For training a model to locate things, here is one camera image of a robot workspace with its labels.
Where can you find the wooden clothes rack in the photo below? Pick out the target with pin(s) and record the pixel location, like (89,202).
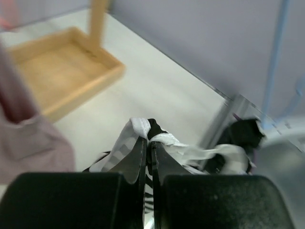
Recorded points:
(66,68)

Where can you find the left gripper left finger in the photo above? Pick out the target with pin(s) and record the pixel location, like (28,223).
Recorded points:
(79,200)

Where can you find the light blue wire hanger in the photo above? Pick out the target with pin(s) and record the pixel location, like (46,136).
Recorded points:
(270,80)

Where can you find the mauve pink tank top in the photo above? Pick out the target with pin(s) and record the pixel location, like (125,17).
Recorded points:
(28,141)

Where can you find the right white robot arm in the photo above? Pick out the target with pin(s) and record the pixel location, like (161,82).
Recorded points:
(244,133)

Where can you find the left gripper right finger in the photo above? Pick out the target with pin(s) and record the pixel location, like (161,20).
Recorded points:
(186,201)

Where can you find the black white striped tank top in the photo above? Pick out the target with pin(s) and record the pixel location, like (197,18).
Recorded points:
(224,159)

